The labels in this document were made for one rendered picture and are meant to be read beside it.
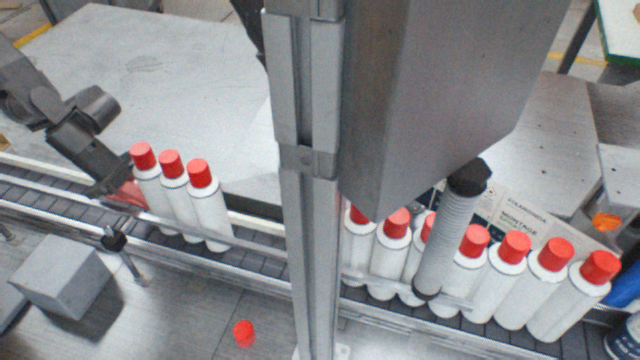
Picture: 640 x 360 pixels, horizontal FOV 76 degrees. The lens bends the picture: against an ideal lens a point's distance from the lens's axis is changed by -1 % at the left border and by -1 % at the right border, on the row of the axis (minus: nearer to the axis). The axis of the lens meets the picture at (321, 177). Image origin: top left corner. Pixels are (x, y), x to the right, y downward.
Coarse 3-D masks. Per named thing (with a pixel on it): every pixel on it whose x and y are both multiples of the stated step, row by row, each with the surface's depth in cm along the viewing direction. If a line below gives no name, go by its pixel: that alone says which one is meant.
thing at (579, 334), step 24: (0, 168) 90; (24, 168) 90; (0, 192) 85; (24, 192) 85; (72, 192) 85; (72, 216) 81; (96, 216) 81; (120, 216) 81; (144, 240) 78; (168, 240) 77; (264, 240) 77; (240, 264) 74; (264, 264) 74; (288, 264) 74; (360, 288) 71; (408, 312) 68; (480, 336) 67; (504, 336) 65; (528, 336) 65; (576, 336) 65; (600, 336) 65
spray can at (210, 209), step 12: (192, 168) 62; (204, 168) 62; (192, 180) 62; (204, 180) 63; (216, 180) 65; (192, 192) 64; (204, 192) 64; (216, 192) 65; (192, 204) 66; (204, 204) 65; (216, 204) 66; (204, 216) 67; (216, 216) 68; (204, 228) 70; (216, 228) 70; (228, 228) 73; (216, 252) 75
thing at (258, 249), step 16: (0, 176) 77; (48, 192) 75; (64, 192) 74; (96, 208) 73; (112, 208) 72; (160, 224) 70; (176, 224) 70; (208, 240) 69; (224, 240) 68; (240, 240) 68; (272, 256) 66; (352, 272) 64; (384, 288) 63; (400, 288) 62; (448, 304) 61; (464, 304) 60
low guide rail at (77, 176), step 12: (0, 156) 88; (12, 156) 87; (36, 168) 86; (48, 168) 85; (60, 168) 85; (72, 180) 85; (84, 180) 84; (228, 216) 77; (240, 216) 77; (252, 228) 77; (264, 228) 76; (276, 228) 75
